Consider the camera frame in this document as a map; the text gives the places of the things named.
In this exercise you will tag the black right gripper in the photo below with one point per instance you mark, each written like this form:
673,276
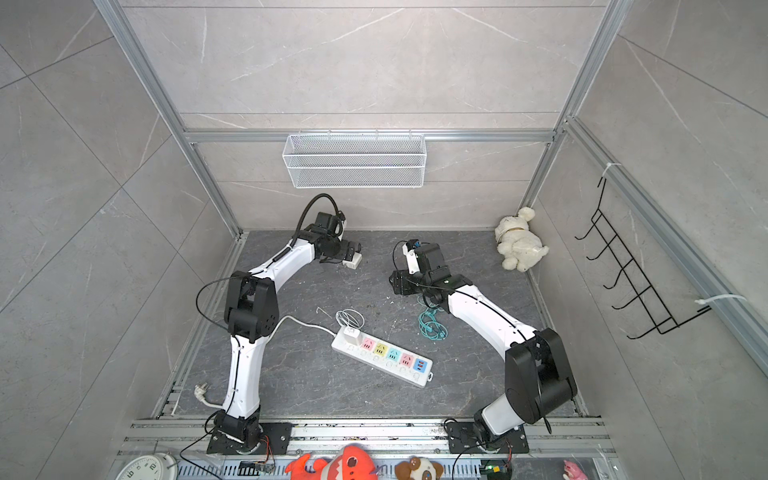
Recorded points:
402,282

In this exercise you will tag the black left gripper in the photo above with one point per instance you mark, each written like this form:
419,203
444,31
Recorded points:
347,249

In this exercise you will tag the white USB charger adapter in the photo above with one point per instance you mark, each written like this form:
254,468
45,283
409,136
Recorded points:
353,335

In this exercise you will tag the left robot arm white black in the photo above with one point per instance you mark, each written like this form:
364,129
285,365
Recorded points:
252,315

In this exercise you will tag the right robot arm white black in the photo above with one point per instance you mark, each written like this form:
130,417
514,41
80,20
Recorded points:
538,378

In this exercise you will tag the white power plug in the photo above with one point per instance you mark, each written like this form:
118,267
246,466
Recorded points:
200,391

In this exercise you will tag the white power strip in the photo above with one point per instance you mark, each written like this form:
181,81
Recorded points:
379,354

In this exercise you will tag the white plush bear toy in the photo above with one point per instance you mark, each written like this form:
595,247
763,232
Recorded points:
520,247

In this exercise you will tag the brown dog plush toy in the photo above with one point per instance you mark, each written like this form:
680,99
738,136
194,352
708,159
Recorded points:
419,468

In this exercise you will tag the red plush toy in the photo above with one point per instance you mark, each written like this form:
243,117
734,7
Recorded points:
352,463

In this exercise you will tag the pink plush toy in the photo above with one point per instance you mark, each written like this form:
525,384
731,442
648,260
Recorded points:
572,471

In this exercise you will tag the white alarm clock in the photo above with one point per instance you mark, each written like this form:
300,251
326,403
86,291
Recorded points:
159,466

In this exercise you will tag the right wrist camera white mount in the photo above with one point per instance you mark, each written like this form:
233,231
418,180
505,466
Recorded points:
409,250

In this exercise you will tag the white wire mesh basket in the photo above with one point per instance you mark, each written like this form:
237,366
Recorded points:
335,160

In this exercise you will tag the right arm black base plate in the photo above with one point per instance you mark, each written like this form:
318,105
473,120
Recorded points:
470,437

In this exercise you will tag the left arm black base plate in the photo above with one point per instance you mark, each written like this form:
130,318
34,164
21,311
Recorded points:
251,440

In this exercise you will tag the black wire hook rack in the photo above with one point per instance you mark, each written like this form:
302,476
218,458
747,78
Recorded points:
630,272

